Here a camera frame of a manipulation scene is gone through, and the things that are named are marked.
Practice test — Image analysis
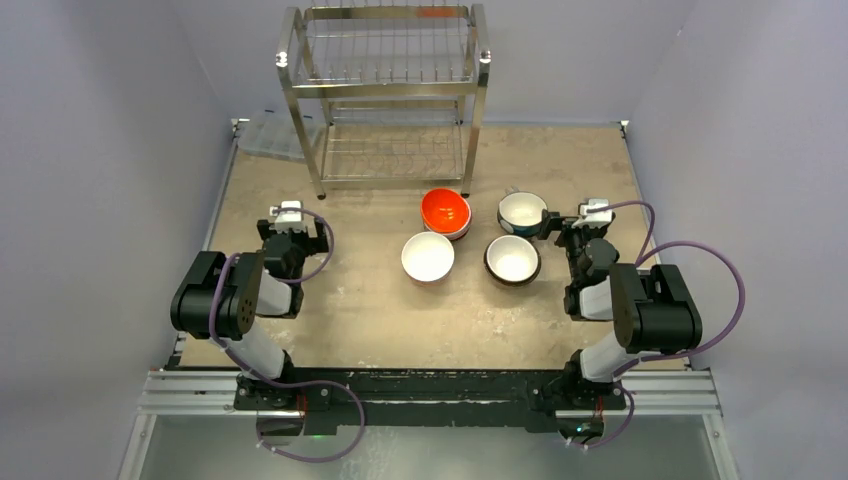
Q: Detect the orange bowl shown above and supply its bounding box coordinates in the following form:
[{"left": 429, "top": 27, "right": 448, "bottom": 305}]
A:
[{"left": 419, "top": 188, "right": 471, "bottom": 234}]

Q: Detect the white bowl red patterned outside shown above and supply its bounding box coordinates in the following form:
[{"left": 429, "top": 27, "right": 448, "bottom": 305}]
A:
[{"left": 423, "top": 219, "right": 471, "bottom": 241}]

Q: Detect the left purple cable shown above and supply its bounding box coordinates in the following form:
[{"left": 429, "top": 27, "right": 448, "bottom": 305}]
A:
[{"left": 207, "top": 207, "right": 366, "bottom": 465}]

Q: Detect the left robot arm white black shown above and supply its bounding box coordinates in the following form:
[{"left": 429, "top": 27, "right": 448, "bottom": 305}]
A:
[{"left": 170, "top": 216, "right": 335, "bottom": 409}]

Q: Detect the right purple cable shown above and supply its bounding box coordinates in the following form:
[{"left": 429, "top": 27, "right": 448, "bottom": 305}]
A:
[{"left": 563, "top": 200, "right": 747, "bottom": 452}]

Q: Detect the stainless steel dish rack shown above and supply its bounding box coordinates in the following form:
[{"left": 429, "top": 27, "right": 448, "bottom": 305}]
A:
[{"left": 275, "top": 1, "right": 493, "bottom": 198}]

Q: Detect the white bowl teal outside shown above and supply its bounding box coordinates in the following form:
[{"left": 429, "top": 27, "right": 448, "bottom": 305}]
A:
[{"left": 497, "top": 190, "right": 548, "bottom": 238}]

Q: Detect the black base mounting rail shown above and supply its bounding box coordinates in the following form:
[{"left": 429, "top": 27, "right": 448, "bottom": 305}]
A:
[{"left": 137, "top": 367, "right": 722, "bottom": 439}]

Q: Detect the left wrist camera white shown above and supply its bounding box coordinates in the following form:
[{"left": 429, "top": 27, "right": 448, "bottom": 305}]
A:
[{"left": 269, "top": 200, "right": 307, "bottom": 233}]

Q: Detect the purple cable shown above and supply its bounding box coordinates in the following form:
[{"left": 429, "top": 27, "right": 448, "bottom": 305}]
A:
[
  {"left": 563, "top": 200, "right": 747, "bottom": 452},
  {"left": 207, "top": 207, "right": 366, "bottom": 465}
]

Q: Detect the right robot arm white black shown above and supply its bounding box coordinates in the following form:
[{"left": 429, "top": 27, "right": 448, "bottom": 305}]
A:
[{"left": 537, "top": 210, "right": 703, "bottom": 407}]

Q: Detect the white bowl brown outside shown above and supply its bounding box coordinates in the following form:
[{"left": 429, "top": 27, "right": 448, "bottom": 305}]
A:
[{"left": 483, "top": 235, "right": 542, "bottom": 286}]

